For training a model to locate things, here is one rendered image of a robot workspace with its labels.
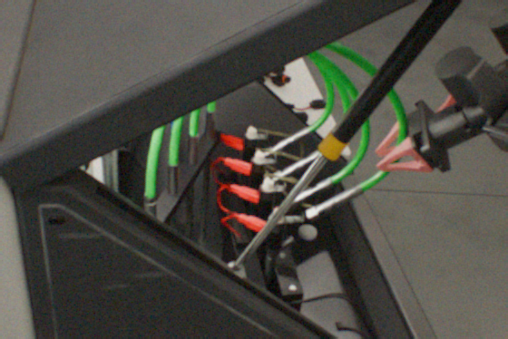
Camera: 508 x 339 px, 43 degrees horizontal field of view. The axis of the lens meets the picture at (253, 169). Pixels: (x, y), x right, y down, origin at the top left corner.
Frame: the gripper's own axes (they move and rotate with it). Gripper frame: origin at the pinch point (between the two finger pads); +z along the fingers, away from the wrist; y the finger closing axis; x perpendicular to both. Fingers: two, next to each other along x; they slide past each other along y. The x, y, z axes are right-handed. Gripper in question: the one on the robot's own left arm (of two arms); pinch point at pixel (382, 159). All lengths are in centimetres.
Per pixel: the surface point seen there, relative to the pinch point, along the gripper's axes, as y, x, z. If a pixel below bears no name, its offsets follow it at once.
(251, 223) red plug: 5.7, -5.1, 22.0
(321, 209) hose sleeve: 5.1, -0.6, 11.3
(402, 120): -0.6, -4.9, -6.5
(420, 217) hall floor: -107, 147, 64
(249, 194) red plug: -1.5, -4.4, 23.5
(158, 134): 7.1, -29.4, 17.7
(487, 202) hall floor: -122, 174, 43
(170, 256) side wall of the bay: 37, -37, 1
